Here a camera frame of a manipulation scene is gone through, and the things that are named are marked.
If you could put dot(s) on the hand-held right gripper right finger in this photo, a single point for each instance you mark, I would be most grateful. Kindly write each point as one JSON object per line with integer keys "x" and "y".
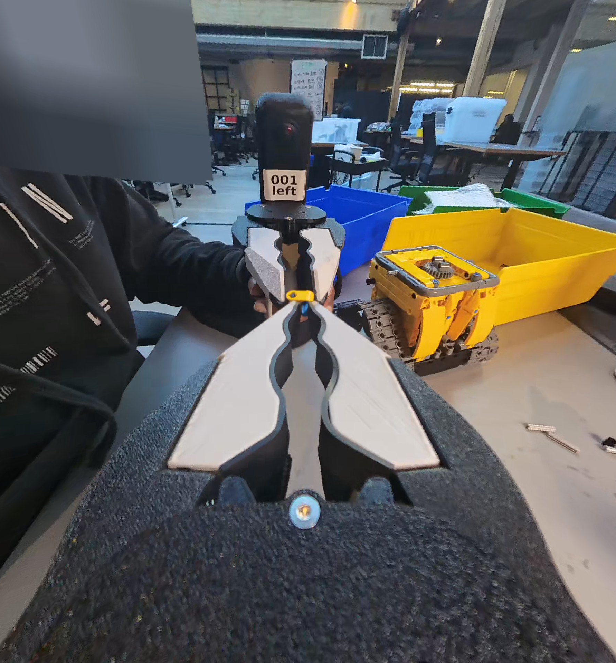
{"x": 382, "y": 414}

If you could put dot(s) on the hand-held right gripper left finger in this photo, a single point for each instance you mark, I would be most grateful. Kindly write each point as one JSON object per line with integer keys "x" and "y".
{"x": 230, "y": 414}

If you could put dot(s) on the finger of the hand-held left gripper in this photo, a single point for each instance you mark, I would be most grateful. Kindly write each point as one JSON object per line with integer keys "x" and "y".
{"x": 323, "y": 259}
{"x": 266, "y": 259}

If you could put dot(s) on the small yellow connector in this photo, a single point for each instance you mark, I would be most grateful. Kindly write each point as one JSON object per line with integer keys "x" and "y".
{"x": 301, "y": 296}

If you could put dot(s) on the yellow tracked toy robot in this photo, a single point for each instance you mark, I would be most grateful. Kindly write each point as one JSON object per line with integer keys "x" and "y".
{"x": 432, "y": 300}

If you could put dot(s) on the person's left forearm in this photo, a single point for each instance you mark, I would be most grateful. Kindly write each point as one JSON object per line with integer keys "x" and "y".
{"x": 183, "y": 264}

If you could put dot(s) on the white notice sign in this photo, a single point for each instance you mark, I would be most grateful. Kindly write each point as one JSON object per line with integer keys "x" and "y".
{"x": 308, "y": 88}

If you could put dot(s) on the blue plastic bin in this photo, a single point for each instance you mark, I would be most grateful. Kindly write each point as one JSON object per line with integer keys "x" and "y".
{"x": 375, "y": 212}

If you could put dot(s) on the black chair armrest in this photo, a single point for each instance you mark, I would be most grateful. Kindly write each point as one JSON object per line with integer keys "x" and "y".
{"x": 154, "y": 326}

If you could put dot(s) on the white plastic sheet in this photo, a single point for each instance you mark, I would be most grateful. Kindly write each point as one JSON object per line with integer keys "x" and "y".
{"x": 463, "y": 199}

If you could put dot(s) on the pile of small building parts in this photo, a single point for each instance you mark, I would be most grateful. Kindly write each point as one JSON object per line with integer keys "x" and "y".
{"x": 562, "y": 440}

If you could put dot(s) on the white storage box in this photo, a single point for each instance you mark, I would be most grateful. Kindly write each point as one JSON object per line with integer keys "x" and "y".
{"x": 468, "y": 119}

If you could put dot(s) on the background table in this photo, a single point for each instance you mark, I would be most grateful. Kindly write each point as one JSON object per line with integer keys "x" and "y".
{"x": 505, "y": 152}

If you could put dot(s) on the green plastic bin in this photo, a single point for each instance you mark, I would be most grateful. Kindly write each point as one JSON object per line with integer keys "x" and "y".
{"x": 541, "y": 202}

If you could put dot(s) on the large yellow plastic bin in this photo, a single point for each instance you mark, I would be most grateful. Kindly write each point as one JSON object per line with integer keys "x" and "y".
{"x": 567, "y": 259}

